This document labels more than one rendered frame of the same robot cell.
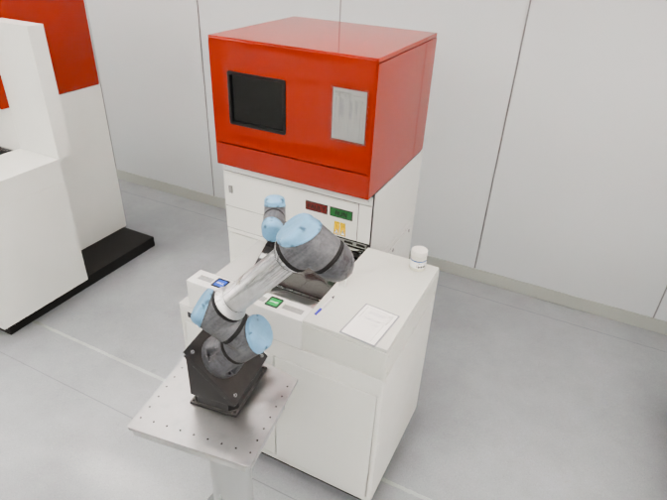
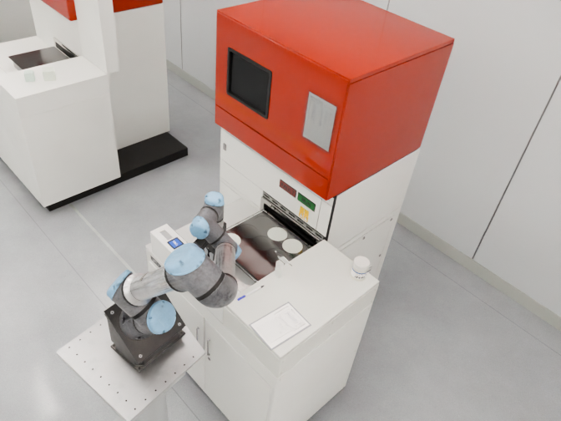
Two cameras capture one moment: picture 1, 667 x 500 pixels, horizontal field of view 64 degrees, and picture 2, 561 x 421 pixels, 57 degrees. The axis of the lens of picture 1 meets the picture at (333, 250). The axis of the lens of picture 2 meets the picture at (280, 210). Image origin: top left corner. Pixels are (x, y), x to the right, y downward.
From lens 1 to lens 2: 0.71 m
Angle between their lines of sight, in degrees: 16
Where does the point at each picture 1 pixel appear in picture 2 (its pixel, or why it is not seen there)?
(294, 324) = not seen: hidden behind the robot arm
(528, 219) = (537, 231)
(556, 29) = not seen: outside the picture
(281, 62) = (270, 54)
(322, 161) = (293, 153)
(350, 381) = (254, 366)
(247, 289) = (144, 288)
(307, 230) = (184, 266)
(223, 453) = (114, 402)
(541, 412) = not seen: outside the picture
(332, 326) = (245, 317)
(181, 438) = (89, 377)
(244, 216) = (233, 173)
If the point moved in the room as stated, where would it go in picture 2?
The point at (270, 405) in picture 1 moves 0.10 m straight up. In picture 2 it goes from (171, 370) to (169, 356)
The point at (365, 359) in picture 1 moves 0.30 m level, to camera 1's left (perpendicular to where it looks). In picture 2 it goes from (265, 356) to (198, 329)
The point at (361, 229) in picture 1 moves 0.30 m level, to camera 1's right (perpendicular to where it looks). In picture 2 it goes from (320, 221) to (381, 241)
